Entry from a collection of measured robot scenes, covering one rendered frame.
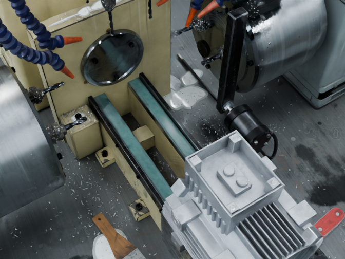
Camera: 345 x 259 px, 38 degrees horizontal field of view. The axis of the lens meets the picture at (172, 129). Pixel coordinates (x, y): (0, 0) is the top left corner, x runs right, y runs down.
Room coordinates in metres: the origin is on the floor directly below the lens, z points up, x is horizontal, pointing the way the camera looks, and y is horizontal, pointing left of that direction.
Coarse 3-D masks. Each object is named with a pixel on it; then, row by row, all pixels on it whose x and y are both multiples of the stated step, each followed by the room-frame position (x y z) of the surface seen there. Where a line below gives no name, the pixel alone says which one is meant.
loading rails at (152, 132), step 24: (144, 96) 0.71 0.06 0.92; (120, 120) 0.65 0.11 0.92; (144, 120) 0.69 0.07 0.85; (168, 120) 0.65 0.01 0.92; (120, 144) 0.57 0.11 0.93; (144, 144) 0.64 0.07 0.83; (168, 144) 0.60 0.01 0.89; (192, 144) 0.58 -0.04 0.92; (120, 168) 0.59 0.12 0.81; (144, 168) 0.52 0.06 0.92; (144, 192) 0.49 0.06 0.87; (168, 192) 0.47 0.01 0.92; (144, 216) 0.47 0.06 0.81; (168, 240) 0.40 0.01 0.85
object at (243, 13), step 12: (228, 12) 0.62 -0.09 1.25; (240, 12) 0.62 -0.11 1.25; (228, 24) 0.62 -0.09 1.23; (240, 24) 0.61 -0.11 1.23; (228, 36) 0.61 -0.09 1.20; (240, 36) 0.62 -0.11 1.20; (228, 48) 0.61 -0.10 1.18; (240, 48) 0.62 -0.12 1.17; (228, 60) 0.61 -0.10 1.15; (228, 72) 0.61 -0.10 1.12; (228, 84) 0.61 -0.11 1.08; (228, 96) 0.61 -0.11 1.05; (216, 108) 0.62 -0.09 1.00
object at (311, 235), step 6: (180, 180) 0.40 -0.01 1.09; (174, 186) 0.39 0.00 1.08; (180, 186) 0.39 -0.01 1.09; (186, 186) 0.39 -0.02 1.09; (174, 192) 0.38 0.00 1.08; (180, 192) 0.38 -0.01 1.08; (186, 192) 0.39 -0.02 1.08; (306, 228) 0.32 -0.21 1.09; (312, 228) 0.32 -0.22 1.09; (300, 234) 0.31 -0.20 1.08; (306, 234) 0.31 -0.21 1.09; (312, 234) 0.31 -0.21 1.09; (318, 234) 0.31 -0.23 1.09; (306, 240) 0.30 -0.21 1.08; (312, 240) 0.30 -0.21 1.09; (318, 240) 0.31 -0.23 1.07
